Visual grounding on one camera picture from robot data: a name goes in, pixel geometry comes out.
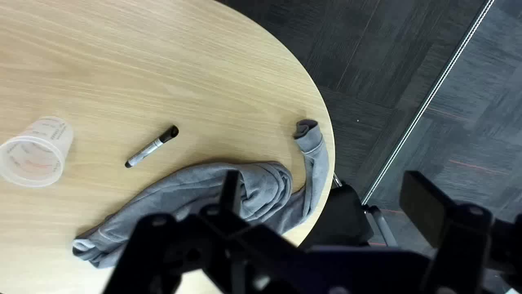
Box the clear plastic cup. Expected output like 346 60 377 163
0 115 75 187

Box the black marker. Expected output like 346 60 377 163
124 125 179 168

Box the grey sweatshirt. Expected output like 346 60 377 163
72 119 329 267

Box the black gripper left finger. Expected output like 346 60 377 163
219 169 241 213

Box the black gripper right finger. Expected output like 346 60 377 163
400 169 453 248

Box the black office chair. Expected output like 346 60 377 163
300 181 398 248

